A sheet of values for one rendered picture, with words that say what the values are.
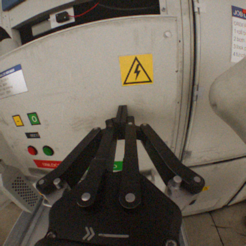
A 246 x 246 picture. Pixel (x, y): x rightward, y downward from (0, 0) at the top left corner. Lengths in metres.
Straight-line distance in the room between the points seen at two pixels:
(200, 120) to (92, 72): 0.45
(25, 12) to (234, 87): 0.70
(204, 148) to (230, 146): 0.17
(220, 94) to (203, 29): 0.26
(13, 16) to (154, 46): 0.59
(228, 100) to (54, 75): 0.35
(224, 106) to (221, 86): 0.04
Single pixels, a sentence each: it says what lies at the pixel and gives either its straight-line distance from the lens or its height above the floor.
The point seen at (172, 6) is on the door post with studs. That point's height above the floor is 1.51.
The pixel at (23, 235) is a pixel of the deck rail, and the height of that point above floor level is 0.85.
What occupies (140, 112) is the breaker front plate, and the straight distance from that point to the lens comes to 0.22.
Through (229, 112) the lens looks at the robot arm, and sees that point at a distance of 0.30.
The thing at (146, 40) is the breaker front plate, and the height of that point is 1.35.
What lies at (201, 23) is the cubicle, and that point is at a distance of 0.49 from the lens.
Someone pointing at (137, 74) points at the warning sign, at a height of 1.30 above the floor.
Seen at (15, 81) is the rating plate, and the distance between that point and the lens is 0.32.
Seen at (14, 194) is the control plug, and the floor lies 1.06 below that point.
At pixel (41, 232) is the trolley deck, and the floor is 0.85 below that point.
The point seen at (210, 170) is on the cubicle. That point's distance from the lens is 0.82.
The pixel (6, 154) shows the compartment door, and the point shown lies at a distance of 0.70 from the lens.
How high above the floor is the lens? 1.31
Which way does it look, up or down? 26 degrees down
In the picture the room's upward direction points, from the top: 7 degrees counter-clockwise
